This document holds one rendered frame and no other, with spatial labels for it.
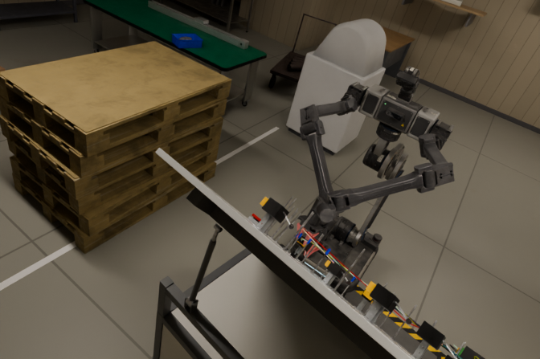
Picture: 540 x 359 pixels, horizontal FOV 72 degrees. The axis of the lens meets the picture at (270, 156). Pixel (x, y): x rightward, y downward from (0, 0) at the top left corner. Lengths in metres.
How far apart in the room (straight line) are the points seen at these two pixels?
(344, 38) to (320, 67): 0.38
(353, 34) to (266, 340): 3.02
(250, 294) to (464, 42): 6.53
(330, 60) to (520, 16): 4.14
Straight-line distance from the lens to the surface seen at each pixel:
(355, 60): 3.97
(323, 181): 1.70
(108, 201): 2.81
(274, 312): 1.77
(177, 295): 1.52
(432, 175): 1.62
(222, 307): 1.74
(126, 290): 2.74
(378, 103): 2.16
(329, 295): 0.82
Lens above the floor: 2.26
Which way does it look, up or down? 34 degrees down
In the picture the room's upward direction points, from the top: 15 degrees clockwise
